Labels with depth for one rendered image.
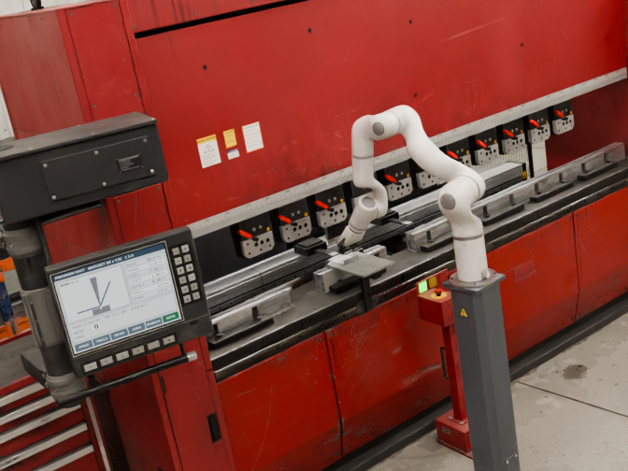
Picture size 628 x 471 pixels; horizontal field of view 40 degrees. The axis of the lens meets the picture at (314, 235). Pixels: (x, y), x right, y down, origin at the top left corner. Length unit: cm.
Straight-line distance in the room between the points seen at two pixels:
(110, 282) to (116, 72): 77
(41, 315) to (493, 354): 177
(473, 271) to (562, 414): 128
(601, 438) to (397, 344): 103
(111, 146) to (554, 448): 255
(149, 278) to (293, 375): 123
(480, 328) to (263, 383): 93
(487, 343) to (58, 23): 198
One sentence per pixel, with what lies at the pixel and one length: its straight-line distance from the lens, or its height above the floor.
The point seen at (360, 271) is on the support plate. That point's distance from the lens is 375.
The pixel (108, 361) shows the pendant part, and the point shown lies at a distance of 275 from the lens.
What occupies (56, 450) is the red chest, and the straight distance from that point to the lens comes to 367.
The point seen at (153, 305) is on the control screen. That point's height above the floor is 139.
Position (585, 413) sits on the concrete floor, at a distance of 450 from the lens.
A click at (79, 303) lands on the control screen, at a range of 268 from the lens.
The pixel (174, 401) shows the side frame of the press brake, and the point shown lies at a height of 83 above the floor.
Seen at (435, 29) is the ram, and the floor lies 189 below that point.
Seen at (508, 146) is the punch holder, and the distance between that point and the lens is 457.
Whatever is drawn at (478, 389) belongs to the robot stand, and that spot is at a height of 55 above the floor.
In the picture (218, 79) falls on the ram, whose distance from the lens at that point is 348.
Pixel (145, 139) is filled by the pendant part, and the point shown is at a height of 189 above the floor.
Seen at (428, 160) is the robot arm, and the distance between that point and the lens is 337.
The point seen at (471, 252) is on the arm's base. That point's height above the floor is 113.
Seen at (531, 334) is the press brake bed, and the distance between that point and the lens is 484.
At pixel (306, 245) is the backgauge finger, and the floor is 103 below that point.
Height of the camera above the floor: 235
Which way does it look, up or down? 18 degrees down
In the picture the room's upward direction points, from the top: 10 degrees counter-clockwise
